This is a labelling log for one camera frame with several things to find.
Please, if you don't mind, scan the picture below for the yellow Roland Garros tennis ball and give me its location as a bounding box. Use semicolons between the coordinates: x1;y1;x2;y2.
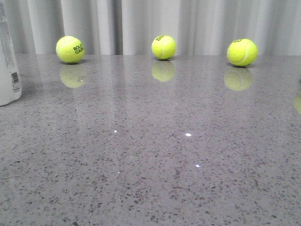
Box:
56;36;85;64

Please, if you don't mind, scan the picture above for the right yellow tennis ball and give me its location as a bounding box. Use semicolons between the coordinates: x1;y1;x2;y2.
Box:
227;39;258;66

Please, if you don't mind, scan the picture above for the white blue tennis ball can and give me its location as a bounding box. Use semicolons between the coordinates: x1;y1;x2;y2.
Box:
0;1;22;106

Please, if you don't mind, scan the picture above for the middle yellow tennis ball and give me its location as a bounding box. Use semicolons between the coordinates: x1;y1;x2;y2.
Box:
151;35;176;60

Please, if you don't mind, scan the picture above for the grey pleated curtain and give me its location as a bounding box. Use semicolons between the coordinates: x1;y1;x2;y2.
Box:
4;0;301;56

